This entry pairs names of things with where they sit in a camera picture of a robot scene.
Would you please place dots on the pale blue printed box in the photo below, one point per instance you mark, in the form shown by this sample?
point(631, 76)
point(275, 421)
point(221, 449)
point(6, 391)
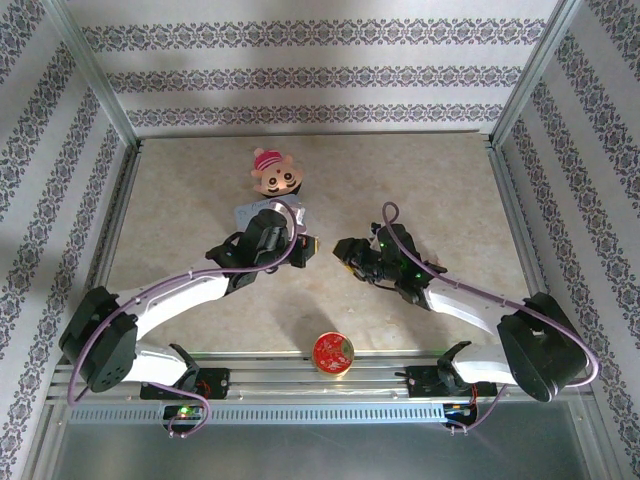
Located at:
point(245, 212)

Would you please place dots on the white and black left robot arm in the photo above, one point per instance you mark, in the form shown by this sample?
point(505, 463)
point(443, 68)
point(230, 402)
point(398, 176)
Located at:
point(115, 350)

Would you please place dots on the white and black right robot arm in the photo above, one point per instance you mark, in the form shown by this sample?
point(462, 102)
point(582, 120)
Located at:
point(535, 350)

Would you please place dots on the cartoon face toy pink hat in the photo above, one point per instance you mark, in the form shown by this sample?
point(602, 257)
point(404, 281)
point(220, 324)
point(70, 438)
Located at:
point(277, 172)

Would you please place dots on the round red gold tin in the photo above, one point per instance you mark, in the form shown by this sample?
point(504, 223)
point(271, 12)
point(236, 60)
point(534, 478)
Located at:
point(332, 352)

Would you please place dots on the grey metal front panel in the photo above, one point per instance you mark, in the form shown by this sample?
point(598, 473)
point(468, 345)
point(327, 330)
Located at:
point(320, 450)

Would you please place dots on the left controller board green light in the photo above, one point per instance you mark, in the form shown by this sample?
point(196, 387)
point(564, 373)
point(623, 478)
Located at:
point(182, 411)

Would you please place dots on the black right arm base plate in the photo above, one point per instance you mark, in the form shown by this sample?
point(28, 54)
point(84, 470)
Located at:
point(422, 382)

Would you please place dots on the aluminium front rail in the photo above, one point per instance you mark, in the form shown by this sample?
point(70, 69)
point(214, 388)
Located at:
point(300, 385)

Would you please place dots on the aluminium side rail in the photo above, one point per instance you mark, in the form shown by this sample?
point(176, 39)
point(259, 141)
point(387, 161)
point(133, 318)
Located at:
point(520, 225)
point(117, 225)

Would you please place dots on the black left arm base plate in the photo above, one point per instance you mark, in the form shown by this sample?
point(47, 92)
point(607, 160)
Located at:
point(210, 382)

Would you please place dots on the aluminium frame post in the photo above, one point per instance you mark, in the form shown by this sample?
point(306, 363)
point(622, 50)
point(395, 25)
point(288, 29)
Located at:
point(535, 70)
point(90, 75)

